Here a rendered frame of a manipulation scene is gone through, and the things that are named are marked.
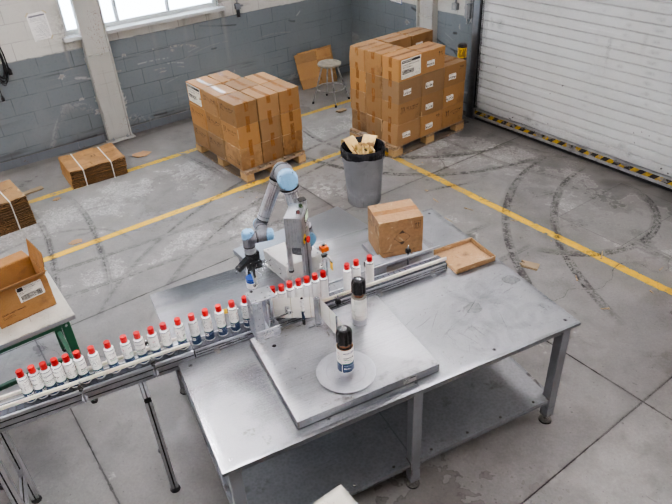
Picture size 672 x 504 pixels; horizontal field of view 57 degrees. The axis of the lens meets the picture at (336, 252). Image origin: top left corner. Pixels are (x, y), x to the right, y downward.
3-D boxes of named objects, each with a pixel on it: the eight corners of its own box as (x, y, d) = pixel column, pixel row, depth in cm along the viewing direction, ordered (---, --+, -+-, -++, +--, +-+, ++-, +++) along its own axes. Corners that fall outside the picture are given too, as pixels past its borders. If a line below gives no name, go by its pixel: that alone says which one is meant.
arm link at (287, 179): (313, 235, 396) (289, 159, 367) (319, 246, 384) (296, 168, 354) (295, 242, 395) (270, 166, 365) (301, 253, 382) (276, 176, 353)
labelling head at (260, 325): (257, 341, 341) (251, 304, 327) (249, 327, 351) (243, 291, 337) (281, 333, 346) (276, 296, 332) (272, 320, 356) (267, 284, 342)
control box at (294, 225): (286, 247, 344) (283, 218, 334) (292, 231, 358) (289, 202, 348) (304, 248, 343) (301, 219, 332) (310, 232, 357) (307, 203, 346)
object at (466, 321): (222, 477, 278) (222, 474, 277) (150, 297, 392) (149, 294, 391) (580, 325, 350) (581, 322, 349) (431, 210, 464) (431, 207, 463)
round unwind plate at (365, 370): (332, 403, 302) (332, 401, 302) (306, 364, 325) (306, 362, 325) (387, 380, 313) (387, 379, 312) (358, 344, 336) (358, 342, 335)
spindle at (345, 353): (342, 379, 314) (339, 336, 298) (334, 368, 320) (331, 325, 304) (357, 373, 317) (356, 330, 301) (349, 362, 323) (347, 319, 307)
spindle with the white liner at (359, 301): (356, 328, 347) (354, 285, 330) (349, 319, 354) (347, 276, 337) (370, 323, 350) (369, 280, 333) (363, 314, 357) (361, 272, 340)
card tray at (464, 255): (456, 274, 392) (457, 269, 390) (433, 254, 412) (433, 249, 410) (495, 260, 403) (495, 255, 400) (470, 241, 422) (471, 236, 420)
